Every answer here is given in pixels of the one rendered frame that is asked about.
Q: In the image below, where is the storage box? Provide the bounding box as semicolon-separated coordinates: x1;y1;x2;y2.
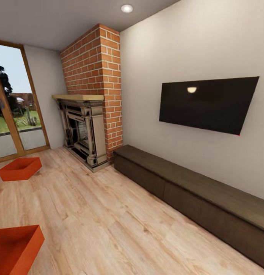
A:
0;157;42;181
0;225;45;275

